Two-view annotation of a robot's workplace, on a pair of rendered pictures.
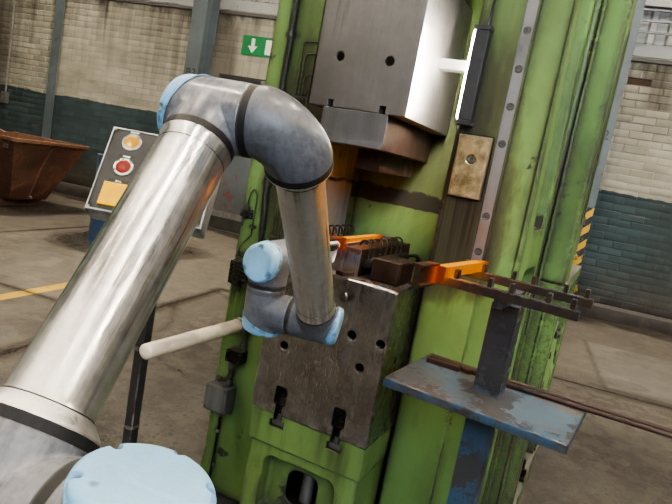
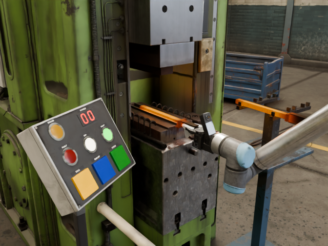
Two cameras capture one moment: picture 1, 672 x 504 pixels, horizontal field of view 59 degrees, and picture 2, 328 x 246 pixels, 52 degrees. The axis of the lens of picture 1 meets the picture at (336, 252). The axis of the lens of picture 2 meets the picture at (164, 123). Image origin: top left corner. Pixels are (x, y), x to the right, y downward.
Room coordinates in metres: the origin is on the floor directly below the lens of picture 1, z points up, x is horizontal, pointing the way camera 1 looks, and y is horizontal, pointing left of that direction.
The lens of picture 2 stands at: (1.10, 1.38, 1.53)
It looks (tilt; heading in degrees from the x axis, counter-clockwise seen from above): 20 degrees down; 295
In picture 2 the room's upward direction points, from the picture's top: straight up
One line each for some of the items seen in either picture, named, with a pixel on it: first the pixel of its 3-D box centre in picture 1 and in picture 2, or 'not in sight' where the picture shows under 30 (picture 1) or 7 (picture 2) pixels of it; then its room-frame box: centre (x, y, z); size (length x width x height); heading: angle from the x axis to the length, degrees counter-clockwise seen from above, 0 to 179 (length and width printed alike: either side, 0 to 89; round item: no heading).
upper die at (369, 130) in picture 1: (379, 136); (148, 49); (1.87, -0.07, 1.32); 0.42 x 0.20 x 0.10; 155
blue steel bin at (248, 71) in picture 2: not in sight; (238, 77); (2.34, -4.09, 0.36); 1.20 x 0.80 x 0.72; 169
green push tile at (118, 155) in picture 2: not in sight; (119, 158); (1.71, 0.46, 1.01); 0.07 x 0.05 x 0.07; 90
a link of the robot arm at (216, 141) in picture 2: not in sight; (221, 144); (1.44, 0.10, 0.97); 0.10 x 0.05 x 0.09; 64
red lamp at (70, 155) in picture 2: (123, 166); (70, 156); (1.76, 0.66, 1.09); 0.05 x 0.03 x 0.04; 65
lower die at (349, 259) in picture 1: (357, 250); (149, 120); (1.87, -0.07, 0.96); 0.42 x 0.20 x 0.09; 155
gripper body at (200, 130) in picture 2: not in sight; (206, 139); (1.52, 0.07, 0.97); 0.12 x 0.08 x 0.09; 154
